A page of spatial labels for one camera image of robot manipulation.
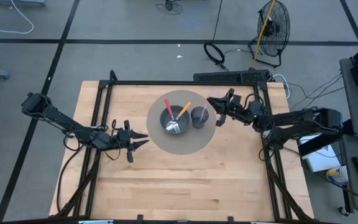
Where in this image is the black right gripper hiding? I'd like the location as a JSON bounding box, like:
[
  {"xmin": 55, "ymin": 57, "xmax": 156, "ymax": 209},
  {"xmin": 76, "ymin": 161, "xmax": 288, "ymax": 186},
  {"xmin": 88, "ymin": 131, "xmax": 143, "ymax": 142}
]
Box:
[{"xmin": 206, "ymin": 88, "xmax": 265, "ymax": 128}]

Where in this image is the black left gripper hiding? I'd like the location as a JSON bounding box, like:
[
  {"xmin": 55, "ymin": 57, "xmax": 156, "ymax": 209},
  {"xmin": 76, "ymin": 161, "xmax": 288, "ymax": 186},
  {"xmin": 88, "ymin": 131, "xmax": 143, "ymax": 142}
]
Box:
[{"xmin": 117, "ymin": 119, "xmax": 150, "ymax": 164}]

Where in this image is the pale pink handled utensil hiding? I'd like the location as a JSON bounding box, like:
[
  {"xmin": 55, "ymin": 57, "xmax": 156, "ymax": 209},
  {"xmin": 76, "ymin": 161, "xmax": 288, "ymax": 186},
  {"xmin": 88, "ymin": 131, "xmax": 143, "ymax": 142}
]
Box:
[{"xmin": 198, "ymin": 90, "xmax": 216, "ymax": 123}]

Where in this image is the orange handled metal utensil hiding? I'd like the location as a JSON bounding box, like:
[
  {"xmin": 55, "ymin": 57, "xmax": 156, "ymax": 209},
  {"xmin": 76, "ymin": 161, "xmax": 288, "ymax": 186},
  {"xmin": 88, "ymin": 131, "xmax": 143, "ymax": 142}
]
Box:
[{"xmin": 165, "ymin": 101, "xmax": 193, "ymax": 132}]

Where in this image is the red handled metal utensil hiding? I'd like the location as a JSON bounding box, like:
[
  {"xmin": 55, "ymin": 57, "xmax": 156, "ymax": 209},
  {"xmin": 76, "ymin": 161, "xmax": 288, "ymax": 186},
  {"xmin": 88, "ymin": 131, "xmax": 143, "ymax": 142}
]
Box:
[{"xmin": 163, "ymin": 98, "xmax": 181, "ymax": 134}]

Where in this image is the round grey placemat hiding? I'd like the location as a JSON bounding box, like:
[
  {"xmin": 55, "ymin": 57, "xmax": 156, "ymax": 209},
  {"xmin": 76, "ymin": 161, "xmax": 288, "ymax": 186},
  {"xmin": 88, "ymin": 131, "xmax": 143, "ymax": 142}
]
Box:
[{"xmin": 146, "ymin": 90, "xmax": 218, "ymax": 156}]

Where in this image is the grey round bowl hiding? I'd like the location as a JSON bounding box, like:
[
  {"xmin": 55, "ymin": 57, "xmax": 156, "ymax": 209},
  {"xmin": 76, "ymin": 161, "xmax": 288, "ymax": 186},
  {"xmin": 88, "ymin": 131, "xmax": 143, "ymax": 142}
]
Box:
[{"xmin": 159, "ymin": 105, "xmax": 191, "ymax": 135}]

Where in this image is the black floor fan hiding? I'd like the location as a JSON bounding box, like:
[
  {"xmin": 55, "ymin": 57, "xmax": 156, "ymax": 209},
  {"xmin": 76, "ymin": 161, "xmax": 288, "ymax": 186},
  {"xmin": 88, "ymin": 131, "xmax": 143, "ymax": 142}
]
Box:
[{"xmin": 247, "ymin": 0, "xmax": 291, "ymax": 68}]

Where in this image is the white paper box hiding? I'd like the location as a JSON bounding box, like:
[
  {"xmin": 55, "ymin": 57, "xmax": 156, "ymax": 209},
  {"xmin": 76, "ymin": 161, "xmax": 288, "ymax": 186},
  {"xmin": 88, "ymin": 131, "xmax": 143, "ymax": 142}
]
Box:
[{"xmin": 298, "ymin": 134, "xmax": 342, "ymax": 174}]

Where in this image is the wipes canister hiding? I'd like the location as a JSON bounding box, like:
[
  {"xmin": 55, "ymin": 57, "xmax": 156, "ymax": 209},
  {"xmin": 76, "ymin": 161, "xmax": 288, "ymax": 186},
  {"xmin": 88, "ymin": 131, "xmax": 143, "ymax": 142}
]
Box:
[{"xmin": 325, "ymin": 165, "xmax": 349, "ymax": 185}]

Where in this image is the black aluminium table frame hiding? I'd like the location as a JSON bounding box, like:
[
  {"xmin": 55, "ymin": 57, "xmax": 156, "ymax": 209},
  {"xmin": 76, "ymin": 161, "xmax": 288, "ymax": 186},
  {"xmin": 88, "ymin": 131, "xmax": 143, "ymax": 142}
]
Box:
[{"xmin": 53, "ymin": 69, "xmax": 315, "ymax": 223}]

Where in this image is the coiled black cable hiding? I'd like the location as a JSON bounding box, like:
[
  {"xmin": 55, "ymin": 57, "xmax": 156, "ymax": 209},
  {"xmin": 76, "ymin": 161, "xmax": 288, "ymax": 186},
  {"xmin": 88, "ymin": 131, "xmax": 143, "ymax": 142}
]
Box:
[{"xmin": 203, "ymin": 42, "xmax": 230, "ymax": 72}]

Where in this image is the white looped cable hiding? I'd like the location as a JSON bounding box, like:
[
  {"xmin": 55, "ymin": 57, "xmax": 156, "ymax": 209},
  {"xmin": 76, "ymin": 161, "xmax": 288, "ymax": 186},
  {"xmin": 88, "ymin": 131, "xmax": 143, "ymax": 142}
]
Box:
[{"xmin": 271, "ymin": 73, "xmax": 291, "ymax": 100}]

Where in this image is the yellow cable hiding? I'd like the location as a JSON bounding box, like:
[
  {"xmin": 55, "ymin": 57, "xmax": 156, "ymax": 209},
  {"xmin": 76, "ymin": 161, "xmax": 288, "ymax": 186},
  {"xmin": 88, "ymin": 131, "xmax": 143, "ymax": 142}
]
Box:
[{"xmin": 252, "ymin": 0, "xmax": 277, "ymax": 70}]

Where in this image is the black cable bundle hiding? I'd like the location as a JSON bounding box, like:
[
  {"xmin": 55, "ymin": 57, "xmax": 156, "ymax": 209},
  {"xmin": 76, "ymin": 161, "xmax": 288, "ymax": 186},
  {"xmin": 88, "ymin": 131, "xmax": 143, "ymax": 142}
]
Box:
[{"xmin": 154, "ymin": 0, "xmax": 185, "ymax": 16}]

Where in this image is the white floor cable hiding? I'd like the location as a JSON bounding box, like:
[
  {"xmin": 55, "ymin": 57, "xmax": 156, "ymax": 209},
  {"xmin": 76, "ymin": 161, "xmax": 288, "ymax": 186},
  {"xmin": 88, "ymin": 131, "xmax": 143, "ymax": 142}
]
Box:
[{"xmin": 0, "ymin": 0, "xmax": 35, "ymax": 35}]

